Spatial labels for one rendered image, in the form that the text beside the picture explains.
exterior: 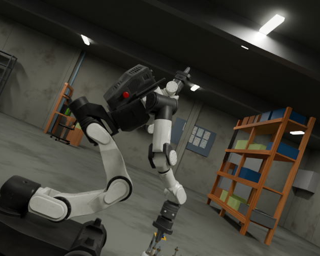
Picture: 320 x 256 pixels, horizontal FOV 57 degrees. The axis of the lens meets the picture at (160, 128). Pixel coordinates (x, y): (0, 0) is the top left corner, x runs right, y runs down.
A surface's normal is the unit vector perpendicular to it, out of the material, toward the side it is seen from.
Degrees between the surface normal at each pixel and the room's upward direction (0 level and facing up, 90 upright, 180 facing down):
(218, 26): 90
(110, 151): 111
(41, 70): 90
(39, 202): 90
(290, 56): 90
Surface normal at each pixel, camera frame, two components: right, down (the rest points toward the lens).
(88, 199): 0.11, -0.04
